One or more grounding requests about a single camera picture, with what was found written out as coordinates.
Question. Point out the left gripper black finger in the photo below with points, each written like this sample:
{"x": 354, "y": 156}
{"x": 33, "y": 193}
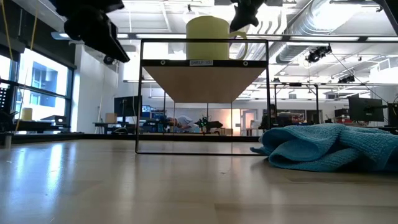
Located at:
{"x": 112, "y": 46}

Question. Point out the pale yellow mug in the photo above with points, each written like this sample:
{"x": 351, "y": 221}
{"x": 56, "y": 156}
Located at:
{"x": 205, "y": 37}

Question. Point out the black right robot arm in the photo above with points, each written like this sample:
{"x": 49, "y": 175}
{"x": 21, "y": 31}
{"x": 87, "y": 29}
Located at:
{"x": 392, "y": 12}

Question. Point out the cardboard box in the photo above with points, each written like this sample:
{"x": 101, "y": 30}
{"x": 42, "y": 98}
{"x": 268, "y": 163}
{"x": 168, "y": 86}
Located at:
{"x": 110, "y": 118}

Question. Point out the dark office desk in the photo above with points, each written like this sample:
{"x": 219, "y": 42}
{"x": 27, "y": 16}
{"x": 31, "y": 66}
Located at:
{"x": 99, "y": 124}

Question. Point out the black lab equipment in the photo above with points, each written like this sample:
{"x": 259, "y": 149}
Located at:
{"x": 155, "y": 126}

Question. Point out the person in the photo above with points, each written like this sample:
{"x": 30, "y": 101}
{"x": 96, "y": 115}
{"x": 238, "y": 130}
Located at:
{"x": 186, "y": 121}
{"x": 273, "y": 116}

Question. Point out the dark side desk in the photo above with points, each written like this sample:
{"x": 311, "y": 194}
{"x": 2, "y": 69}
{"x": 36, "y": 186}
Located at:
{"x": 40, "y": 124}

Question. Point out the pale yellow cylinder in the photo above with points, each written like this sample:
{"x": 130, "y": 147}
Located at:
{"x": 26, "y": 114}

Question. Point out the black legged robot green lights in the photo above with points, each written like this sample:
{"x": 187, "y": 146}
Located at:
{"x": 208, "y": 124}

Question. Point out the black perforated panel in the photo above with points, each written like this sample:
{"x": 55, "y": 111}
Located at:
{"x": 3, "y": 99}

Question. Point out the blue crumpled cloth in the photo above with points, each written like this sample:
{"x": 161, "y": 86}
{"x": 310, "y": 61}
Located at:
{"x": 326, "y": 146}

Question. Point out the black round ceiling camera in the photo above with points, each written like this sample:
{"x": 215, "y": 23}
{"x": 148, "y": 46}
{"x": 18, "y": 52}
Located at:
{"x": 108, "y": 61}

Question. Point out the silver ventilation duct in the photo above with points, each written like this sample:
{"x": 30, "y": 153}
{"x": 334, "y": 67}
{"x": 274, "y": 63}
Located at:
{"x": 311, "y": 21}

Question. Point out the black window frame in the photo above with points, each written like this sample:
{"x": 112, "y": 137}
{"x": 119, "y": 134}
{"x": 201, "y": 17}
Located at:
{"x": 69, "y": 102}

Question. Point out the black ceiling camera cluster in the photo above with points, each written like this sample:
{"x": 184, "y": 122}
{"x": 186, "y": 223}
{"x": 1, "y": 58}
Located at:
{"x": 317, "y": 54}
{"x": 346, "y": 79}

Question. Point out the wooden shelf black metal frame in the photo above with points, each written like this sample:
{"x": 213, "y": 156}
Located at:
{"x": 202, "y": 84}

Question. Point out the black aluminium table frame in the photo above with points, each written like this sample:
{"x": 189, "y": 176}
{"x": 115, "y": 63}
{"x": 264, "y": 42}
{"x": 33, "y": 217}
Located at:
{"x": 77, "y": 137}

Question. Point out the black metal gantry frame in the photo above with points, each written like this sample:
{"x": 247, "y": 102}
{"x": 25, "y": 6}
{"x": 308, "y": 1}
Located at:
{"x": 316, "y": 102}

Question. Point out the short silver post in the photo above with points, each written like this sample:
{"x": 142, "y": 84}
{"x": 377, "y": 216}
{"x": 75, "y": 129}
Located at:
{"x": 8, "y": 140}

